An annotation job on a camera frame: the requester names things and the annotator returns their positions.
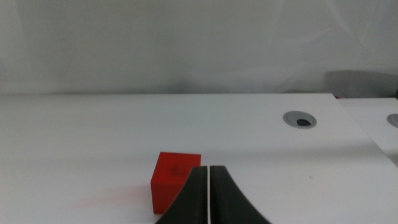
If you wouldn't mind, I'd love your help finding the red cube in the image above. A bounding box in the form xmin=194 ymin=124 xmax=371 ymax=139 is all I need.
xmin=150 ymin=151 xmax=201 ymax=215

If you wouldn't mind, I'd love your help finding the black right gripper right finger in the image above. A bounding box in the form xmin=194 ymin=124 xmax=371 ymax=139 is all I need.
xmin=210 ymin=165 xmax=272 ymax=224

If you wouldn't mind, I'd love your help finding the white curtain backdrop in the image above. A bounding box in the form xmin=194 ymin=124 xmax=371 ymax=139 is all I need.
xmin=0 ymin=0 xmax=398 ymax=99

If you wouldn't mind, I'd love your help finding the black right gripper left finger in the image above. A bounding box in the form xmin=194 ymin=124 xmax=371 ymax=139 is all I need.
xmin=155 ymin=166 xmax=208 ymax=224

